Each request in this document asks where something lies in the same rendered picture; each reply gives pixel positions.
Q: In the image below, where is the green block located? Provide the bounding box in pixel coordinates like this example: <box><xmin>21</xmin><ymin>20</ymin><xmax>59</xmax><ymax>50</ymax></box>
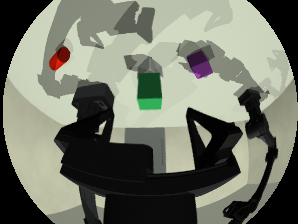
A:
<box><xmin>137</xmin><ymin>73</ymin><xmax>162</xmax><ymax>110</ymax></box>

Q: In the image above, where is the purple cube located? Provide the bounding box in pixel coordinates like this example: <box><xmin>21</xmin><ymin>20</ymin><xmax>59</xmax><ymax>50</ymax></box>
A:
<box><xmin>186</xmin><ymin>51</ymin><xmax>213</xmax><ymax>79</ymax></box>

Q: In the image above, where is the red cylinder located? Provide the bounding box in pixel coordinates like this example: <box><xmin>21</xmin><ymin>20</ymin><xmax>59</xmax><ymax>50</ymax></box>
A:
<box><xmin>49</xmin><ymin>47</ymin><xmax>70</xmax><ymax>70</ymax></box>

